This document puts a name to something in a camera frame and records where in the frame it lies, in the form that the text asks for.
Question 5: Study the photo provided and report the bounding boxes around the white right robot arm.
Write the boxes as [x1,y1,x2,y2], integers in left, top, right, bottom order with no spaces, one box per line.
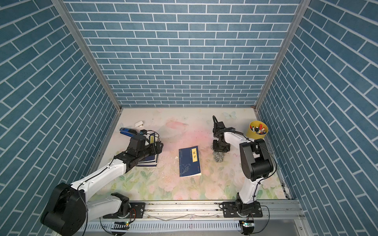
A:
[212,116,277,216]

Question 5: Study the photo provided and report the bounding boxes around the grey striped cloth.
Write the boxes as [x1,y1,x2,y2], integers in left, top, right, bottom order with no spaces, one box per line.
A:
[213,151,225,163]

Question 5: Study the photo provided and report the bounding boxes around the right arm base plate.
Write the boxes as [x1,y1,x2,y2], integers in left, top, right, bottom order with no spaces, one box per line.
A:
[219,200,263,218]

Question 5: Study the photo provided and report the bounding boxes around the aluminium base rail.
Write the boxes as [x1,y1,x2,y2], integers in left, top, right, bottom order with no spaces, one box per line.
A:
[79,200,305,232]

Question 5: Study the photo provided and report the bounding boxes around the yellow pen cup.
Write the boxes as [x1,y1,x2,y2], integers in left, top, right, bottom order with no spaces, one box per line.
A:
[246,121,269,140]

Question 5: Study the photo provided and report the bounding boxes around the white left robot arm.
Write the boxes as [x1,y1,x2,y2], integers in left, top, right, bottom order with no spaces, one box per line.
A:
[40,130,163,236]

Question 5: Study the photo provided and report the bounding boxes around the blue book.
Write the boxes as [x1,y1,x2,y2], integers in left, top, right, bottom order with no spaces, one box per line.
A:
[179,146,201,178]
[137,132,159,167]

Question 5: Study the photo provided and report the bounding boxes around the blue black stapler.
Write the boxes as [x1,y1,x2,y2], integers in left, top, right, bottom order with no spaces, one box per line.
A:
[119,127,138,137]

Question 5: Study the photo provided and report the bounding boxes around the pens in cup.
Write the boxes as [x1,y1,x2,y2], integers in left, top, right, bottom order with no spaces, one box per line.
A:
[250,124,267,135]

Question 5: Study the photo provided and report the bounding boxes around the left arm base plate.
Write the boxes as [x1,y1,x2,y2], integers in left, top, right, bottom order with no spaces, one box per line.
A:
[102,202,146,220]

